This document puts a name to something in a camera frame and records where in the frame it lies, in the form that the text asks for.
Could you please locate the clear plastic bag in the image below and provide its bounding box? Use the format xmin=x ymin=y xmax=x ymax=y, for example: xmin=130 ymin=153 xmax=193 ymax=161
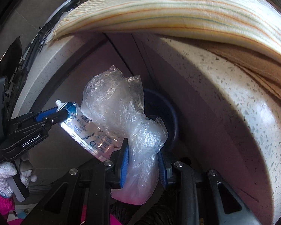
xmin=81 ymin=65 xmax=168 ymax=205

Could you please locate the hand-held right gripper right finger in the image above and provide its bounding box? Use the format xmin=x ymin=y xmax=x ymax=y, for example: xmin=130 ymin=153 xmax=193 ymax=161
xmin=157 ymin=153 xmax=263 ymax=225

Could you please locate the person's left forearm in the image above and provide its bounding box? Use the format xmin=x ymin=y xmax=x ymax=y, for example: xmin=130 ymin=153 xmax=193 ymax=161
xmin=0 ymin=184 xmax=24 ymax=225

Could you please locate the blue white spout pouch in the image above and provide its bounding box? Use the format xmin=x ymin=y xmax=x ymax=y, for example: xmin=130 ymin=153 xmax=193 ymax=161
xmin=55 ymin=100 xmax=129 ymax=162

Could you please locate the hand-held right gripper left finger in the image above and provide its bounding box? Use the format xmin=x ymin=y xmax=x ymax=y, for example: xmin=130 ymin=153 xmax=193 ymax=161
xmin=37 ymin=138 xmax=129 ymax=225

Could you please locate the person's pink clothing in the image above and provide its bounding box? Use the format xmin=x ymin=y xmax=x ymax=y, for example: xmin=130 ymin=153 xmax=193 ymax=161
xmin=81 ymin=204 xmax=122 ymax=225

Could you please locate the dark round trash bin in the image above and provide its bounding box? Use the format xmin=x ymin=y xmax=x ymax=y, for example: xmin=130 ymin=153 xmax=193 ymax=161
xmin=140 ymin=88 xmax=179 ymax=150

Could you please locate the person's left hand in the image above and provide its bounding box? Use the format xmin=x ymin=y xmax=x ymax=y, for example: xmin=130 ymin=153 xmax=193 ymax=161
xmin=0 ymin=155 xmax=38 ymax=196

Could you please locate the striped cloth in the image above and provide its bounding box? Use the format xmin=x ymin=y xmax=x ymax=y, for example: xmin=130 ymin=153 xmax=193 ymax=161
xmin=52 ymin=0 xmax=281 ymax=64

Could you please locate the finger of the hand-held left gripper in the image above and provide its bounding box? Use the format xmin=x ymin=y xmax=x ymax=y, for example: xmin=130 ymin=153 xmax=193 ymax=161
xmin=36 ymin=106 xmax=62 ymax=122
xmin=44 ymin=110 xmax=69 ymax=132

